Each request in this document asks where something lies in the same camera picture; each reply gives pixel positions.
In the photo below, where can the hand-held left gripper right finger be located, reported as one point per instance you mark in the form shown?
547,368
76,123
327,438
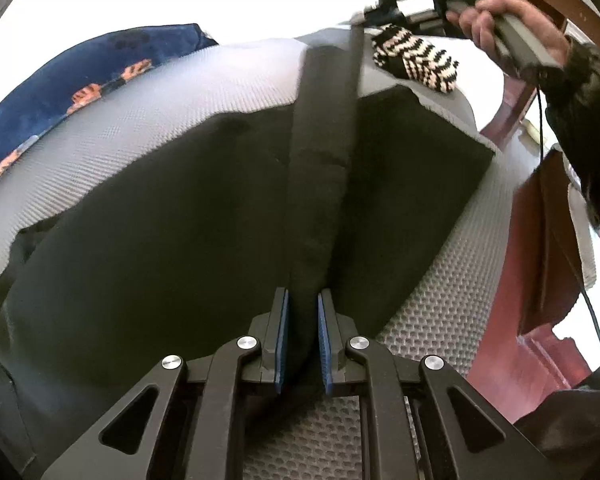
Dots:
325,342

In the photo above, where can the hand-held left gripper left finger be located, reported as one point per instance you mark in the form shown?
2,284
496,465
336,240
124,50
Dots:
280,332

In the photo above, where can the black pants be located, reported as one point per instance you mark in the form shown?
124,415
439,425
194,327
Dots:
180,235

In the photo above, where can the person's right forearm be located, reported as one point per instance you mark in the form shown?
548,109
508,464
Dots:
580,110

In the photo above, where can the person's right hand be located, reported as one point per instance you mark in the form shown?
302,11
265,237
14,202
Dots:
525,15

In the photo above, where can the black and white striped cloth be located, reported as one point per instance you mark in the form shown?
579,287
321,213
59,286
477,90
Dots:
420,60

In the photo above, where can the grey mesh mat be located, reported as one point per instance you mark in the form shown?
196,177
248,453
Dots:
155,105

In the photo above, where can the person's dark clothing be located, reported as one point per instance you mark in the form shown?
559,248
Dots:
580,425

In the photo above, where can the blue printed blanket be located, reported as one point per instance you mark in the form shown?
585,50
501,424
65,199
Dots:
55,90

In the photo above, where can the red-brown wooden bed frame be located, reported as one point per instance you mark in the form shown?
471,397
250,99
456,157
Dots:
500,360

